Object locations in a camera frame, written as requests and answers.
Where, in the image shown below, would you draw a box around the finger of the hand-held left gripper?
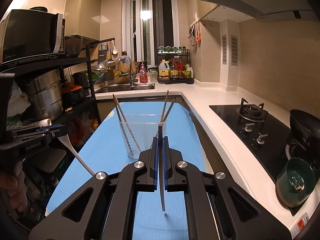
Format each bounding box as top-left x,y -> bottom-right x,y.
15,129 -> 68,144
10,124 -> 67,137

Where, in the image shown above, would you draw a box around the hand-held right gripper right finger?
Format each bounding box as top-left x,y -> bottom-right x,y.
162,136 -> 293,240

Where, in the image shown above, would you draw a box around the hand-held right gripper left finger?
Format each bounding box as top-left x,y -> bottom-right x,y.
29,136 -> 159,240

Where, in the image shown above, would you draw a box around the wooden chopstick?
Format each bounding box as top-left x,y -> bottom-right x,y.
162,99 -> 176,127
157,124 -> 167,212
115,104 -> 135,145
112,94 -> 142,153
161,90 -> 170,128

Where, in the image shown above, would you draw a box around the white spoon with striped handle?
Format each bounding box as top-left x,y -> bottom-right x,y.
58,133 -> 97,176

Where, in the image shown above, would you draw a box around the clear plastic utensil container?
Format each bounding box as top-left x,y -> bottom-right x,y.
118,120 -> 167,159

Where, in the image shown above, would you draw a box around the person's left hand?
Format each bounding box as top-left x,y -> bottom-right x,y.
0,159 -> 28,213

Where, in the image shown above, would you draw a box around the white paper roll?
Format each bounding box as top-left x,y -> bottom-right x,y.
25,118 -> 52,130

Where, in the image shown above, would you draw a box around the white plastic bag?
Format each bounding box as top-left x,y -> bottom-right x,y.
7,81 -> 31,117

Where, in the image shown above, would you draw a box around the green food package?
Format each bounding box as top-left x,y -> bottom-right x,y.
7,116 -> 28,128

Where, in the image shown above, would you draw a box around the grey box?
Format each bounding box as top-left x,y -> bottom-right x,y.
30,146 -> 67,173

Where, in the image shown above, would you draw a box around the red plastic bag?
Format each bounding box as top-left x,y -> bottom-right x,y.
67,117 -> 94,143

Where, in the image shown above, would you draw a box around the stacked steel steamer pot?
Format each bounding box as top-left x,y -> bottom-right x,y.
24,69 -> 64,122

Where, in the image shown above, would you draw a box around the dark pot with orange lid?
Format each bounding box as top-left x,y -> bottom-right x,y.
61,84 -> 85,105

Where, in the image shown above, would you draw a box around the blue table mat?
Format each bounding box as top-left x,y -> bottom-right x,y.
45,102 -> 207,240

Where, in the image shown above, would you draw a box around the black metal shelf rack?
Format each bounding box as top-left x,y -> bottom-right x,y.
0,38 -> 115,230

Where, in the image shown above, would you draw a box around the black microwave oven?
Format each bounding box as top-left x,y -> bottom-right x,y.
0,9 -> 66,64

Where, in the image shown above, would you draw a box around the metal bowl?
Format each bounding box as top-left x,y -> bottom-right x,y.
91,64 -> 113,80

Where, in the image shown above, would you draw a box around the steel kitchen sink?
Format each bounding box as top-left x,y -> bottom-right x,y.
96,84 -> 155,93

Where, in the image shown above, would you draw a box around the dark bowl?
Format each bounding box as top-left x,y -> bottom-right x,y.
64,35 -> 83,57

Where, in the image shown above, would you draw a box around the hanging metal grater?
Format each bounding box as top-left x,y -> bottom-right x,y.
98,44 -> 107,62

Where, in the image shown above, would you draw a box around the wooden cutting board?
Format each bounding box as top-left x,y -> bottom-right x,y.
114,51 -> 137,84

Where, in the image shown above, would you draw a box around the metal sink faucet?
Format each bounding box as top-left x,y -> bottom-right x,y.
115,57 -> 138,87

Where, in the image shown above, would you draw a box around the pink dish soap bottle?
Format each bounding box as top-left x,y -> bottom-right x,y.
139,60 -> 147,84

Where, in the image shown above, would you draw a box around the yellow label oil jug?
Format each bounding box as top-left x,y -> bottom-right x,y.
158,59 -> 170,83

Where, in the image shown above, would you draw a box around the row of sauce bottles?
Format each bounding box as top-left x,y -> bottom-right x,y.
169,58 -> 193,79

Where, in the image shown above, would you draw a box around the black burner grate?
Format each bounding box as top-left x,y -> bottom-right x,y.
285,132 -> 320,163
236,98 -> 269,123

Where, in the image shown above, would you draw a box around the black glass gas cooktop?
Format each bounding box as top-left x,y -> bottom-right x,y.
209,97 -> 320,217

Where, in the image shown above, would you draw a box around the black spice rack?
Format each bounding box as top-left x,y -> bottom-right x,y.
157,46 -> 195,85

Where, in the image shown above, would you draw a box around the row of green-lidded spice jars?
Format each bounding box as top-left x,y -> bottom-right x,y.
159,46 -> 187,53

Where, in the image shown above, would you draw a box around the green bowl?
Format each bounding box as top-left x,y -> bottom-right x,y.
276,157 -> 316,208

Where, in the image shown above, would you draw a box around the sliding window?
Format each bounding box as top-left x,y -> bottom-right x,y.
124,0 -> 181,67

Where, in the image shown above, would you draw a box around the hanging metal kitchen scissors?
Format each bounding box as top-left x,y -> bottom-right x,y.
188,24 -> 197,47

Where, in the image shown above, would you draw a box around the black wok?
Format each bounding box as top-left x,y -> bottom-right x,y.
289,109 -> 320,145

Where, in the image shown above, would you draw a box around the grey wall vent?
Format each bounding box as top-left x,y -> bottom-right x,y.
222,34 -> 227,65
230,35 -> 238,67

